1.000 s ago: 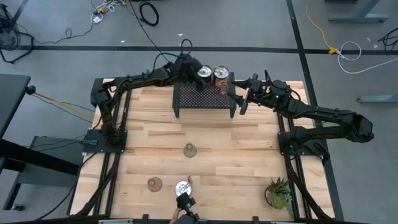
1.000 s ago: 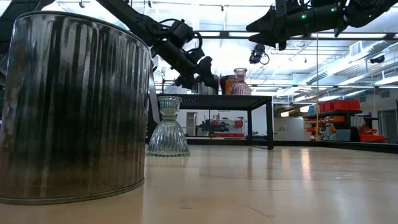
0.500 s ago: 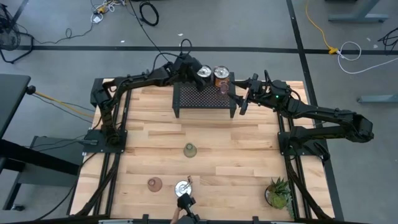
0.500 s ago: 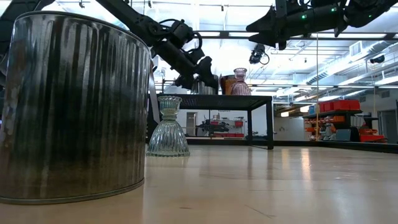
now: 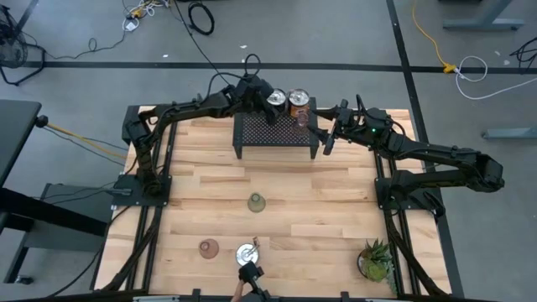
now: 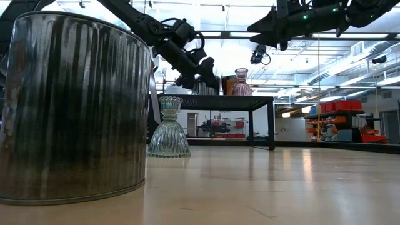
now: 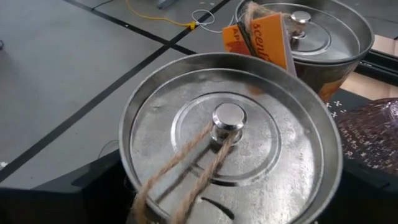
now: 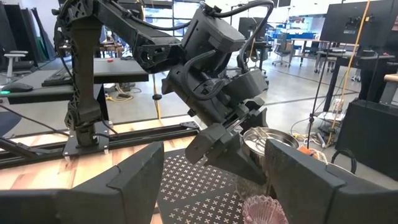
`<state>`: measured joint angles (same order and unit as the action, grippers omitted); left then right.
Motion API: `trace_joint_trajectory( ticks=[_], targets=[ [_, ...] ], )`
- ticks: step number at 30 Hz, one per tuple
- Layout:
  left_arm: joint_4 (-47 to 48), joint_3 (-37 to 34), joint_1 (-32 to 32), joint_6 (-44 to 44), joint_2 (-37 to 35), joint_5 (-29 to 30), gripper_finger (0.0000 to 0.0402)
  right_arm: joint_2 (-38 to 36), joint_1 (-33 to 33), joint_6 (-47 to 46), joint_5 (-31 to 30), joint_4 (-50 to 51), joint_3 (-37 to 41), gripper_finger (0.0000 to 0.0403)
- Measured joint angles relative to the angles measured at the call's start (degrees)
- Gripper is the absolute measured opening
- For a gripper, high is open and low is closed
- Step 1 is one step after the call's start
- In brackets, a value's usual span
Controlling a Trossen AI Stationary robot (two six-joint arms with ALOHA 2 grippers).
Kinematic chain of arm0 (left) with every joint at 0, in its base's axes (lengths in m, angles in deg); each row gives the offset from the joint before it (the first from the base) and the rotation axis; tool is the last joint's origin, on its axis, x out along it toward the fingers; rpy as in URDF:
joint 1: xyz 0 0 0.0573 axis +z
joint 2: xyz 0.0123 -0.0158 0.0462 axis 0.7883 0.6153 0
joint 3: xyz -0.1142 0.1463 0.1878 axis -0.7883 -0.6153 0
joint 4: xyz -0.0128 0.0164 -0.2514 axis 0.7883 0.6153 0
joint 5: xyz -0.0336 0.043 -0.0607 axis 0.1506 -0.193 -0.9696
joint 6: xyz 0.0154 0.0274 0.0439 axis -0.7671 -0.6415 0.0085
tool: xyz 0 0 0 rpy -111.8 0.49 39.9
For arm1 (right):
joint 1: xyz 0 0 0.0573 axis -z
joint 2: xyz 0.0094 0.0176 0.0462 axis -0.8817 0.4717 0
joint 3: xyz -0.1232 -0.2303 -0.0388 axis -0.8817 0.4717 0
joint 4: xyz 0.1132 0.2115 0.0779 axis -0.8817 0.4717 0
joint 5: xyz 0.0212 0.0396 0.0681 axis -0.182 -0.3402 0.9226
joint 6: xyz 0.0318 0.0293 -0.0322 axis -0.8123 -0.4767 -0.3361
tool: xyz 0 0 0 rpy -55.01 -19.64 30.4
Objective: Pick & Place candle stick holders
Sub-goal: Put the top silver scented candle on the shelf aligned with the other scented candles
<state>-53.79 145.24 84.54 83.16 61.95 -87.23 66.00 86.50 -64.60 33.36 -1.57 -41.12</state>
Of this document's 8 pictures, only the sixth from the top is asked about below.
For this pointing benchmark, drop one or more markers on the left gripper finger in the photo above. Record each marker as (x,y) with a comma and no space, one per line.
(210,72)
(186,82)

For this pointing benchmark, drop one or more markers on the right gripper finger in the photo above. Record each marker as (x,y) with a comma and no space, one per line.
(268,25)
(270,39)

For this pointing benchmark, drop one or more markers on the ribbed silver tin can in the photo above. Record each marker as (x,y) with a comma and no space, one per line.
(203,90)

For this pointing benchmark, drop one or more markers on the tin can orange label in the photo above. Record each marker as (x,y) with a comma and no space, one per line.
(227,86)

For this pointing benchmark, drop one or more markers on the pink glass candlestick holder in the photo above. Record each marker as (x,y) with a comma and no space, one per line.
(241,87)

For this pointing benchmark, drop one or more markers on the green glass candlestick holder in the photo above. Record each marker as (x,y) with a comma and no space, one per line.
(169,134)

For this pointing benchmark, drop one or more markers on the silver tin can pull tab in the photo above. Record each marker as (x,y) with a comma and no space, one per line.
(72,109)

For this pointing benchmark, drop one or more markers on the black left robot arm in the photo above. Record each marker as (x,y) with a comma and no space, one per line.
(131,15)

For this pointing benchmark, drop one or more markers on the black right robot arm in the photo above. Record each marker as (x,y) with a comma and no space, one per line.
(322,15)

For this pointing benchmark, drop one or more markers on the black background robot arm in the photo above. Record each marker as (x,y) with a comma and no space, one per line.
(215,127)

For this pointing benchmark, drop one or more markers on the black perforated metal shelf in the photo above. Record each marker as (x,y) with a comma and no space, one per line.
(218,102)

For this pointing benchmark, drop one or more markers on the black overhead gantry beam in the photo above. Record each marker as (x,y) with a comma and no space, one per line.
(359,36)

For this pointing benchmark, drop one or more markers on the storage rack with red bins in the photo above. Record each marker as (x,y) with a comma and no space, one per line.
(340,106)

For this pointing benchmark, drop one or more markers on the red storage bin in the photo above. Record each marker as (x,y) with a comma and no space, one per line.
(373,138)

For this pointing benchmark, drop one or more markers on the black overhead camera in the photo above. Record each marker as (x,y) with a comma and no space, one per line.
(258,53)

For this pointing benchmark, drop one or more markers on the silver ceiling air duct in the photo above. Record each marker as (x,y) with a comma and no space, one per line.
(343,67)

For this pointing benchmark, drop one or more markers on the black wall camera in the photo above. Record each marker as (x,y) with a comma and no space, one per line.
(379,59)

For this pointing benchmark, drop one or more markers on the black aluminium table frame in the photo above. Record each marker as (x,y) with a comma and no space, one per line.
(343,146)

